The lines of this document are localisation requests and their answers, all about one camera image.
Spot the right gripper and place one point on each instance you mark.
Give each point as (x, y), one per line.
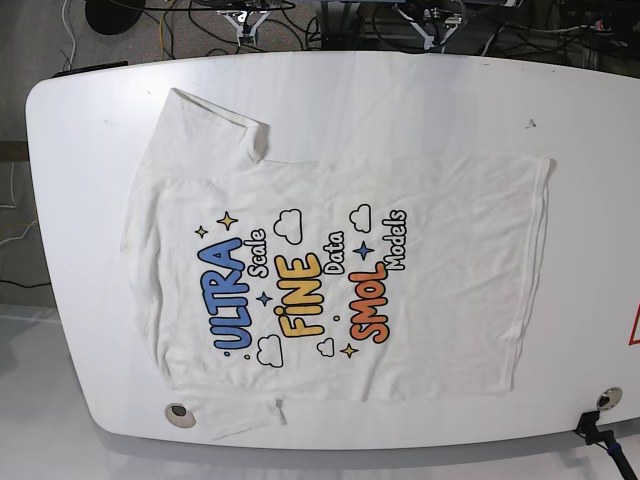
(245, 23)

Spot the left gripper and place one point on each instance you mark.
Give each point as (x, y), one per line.
(435, 27)

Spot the white printed T-shirt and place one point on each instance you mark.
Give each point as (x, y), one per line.
(258, 282)

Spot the black round stand base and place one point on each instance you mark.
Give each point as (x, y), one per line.
(113, 17)

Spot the black aluminium frame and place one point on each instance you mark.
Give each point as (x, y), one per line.
(348, 25)

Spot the left table cable grommet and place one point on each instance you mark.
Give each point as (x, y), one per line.
(179, 416)

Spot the table cable grommet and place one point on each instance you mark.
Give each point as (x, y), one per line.
(609, 399)
(179, 416)

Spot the right table cable grommet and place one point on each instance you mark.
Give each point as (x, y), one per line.
(609, 399)

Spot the black clamp with cable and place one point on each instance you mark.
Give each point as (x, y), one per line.
(589, 432)

